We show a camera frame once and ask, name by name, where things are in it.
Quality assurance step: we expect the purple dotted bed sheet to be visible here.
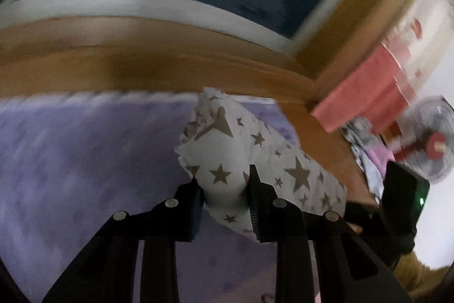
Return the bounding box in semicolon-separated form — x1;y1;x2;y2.
1;93;276;302

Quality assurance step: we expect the white star-patterned garment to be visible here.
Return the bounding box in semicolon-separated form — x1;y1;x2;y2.
175;88;347;240

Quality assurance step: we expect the grey electric fan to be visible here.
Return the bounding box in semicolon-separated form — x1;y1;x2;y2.
394;96;453;183

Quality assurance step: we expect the pink red hanging cloth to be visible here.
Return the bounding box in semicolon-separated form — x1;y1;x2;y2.
311;42;415;134

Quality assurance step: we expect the crumpled patterned clothes pile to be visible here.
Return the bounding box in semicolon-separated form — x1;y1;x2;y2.
341;117;395;202

